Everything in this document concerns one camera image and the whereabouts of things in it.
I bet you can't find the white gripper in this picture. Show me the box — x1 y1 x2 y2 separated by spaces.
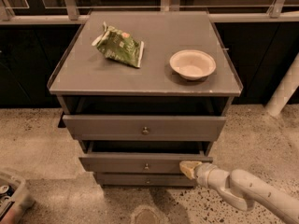
179 161 230 189

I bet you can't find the grey drawer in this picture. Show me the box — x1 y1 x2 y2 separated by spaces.
94 173 195 188
63 115 226 141
79 141 213 175

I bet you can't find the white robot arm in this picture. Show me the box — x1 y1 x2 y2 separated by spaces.
179 107 299 224

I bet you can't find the brass middle drawer knob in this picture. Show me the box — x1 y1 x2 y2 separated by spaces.
144 163 150 171

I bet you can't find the brass top drawer knob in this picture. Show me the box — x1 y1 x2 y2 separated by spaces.
142 127 150 135

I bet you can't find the grey bottom drawer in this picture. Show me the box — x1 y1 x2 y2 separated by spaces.
94 173 195 188

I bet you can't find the grey wooden drawer cabinet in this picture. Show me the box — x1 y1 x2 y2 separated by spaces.
47 10 244 189

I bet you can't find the grey top drawer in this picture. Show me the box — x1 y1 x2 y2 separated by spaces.
63 115 226 141

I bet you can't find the white paper bowl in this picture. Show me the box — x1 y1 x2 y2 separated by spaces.
169 49 216 81

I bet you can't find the green chip bag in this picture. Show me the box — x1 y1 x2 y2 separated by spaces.
92 22 144 68

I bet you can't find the clear plastic storage bin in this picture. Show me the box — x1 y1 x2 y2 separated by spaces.
0 169 35 224

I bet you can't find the soda can in bin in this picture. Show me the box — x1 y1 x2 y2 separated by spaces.
0 185 9 195

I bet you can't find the metal railing with glass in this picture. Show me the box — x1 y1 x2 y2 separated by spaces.
0 0 299 25

